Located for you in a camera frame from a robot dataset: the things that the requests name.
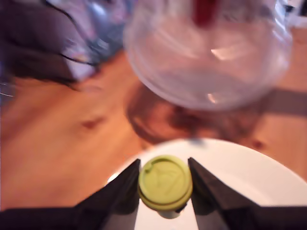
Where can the clear bluish plastic package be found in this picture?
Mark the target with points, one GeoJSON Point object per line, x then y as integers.
{"type": "Point", "coordinates": [100, 28]}

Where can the white round plate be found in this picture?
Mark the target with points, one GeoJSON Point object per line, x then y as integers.
{"type": "Point", "coordinates": [251, 172]}

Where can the green coffee capsule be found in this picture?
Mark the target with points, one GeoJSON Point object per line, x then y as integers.
{"type": "Point", "coordinates": [165, 182]}

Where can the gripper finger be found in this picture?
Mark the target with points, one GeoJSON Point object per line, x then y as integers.
{"type": "Point", "coordinates": [211, 191]}
{"type": "Point", "coordinates": [120, 191]}

